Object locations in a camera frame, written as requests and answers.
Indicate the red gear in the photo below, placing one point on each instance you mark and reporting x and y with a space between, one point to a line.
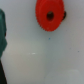
49 14

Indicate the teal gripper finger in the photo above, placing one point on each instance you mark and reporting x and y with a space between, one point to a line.
3 30

